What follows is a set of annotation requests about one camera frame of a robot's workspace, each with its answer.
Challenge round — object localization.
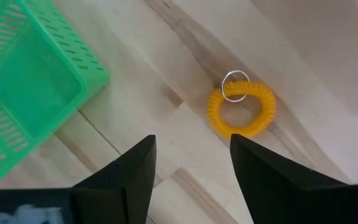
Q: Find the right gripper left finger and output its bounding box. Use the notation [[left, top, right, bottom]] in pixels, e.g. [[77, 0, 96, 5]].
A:
[[0, 134, 157, 224]]

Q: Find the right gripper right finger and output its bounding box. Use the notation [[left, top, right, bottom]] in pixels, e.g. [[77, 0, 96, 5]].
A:
[[229, 133, 358, 224]]

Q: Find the yellow spring keychain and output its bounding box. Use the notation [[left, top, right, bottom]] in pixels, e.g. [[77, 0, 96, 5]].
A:
[[206, 69, 277, 140]]

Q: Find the green plastic basket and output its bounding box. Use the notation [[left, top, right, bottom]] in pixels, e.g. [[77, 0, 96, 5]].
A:
[[0, 0, 111, 189]]

